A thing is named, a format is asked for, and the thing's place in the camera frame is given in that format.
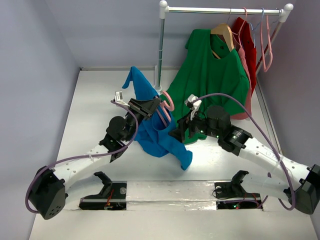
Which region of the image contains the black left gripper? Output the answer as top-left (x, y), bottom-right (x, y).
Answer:
top-left (123, 98), bottom-right (161, 142)

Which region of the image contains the blue t-shirt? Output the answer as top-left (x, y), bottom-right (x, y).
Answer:
top-left (122, 66), bottom-right (193, 170)

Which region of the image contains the pink plastic hanger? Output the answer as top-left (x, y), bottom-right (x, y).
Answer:
top-left (156, 91), bottom-right (175, 127)

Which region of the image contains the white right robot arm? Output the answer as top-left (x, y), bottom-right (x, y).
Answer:
top-left (169, 106), bottom-right (320, 215)

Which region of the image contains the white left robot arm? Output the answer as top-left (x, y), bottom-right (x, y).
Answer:
top-left (24, 98), bottom-right (161, 220)

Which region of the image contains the green t-shirt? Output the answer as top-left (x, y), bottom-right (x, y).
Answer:
top-left (166, 28), bottom-right (251, 146)

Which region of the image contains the pink hanger on rack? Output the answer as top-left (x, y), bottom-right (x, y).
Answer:
top-left (259, 14), bottom-right (274, 73)

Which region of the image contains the pink t-shirt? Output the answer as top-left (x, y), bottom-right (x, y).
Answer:
top-left (228, 46), bottom-right (252, 120)

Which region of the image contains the wooden hanger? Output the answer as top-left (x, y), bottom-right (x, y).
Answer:
top-left (210, 23), bottom-right (235, 52)

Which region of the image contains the red t-shirt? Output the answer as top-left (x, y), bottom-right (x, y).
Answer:
top-left (231, 17), bottom-right (257, 94)

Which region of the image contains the white clothes rack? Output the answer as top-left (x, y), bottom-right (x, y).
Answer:
top-left (152, 0), bottom-right (295, 92)

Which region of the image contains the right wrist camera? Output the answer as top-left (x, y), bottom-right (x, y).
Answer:
top-left (184, 94), bottom-right (202, 121)

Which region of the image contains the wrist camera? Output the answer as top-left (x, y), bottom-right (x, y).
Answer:
top-left (112, 91), bottom-right (129, 107)
top-left (184, 94), bottom-right (202, 121)

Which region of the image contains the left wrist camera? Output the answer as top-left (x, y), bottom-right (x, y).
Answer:
top-left (112, 91), bottom-right (129, 107)

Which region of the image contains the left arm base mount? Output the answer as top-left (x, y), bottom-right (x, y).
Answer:
top-left (78, 171), bottom-right (127, 211)

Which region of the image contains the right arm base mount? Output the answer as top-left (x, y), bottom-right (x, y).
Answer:
top-left (212, 170), bottom-right (262, 210)

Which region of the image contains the blue wire hanger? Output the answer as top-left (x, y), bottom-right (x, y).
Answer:
top-left (251, 7), bottom-right (265, 48)

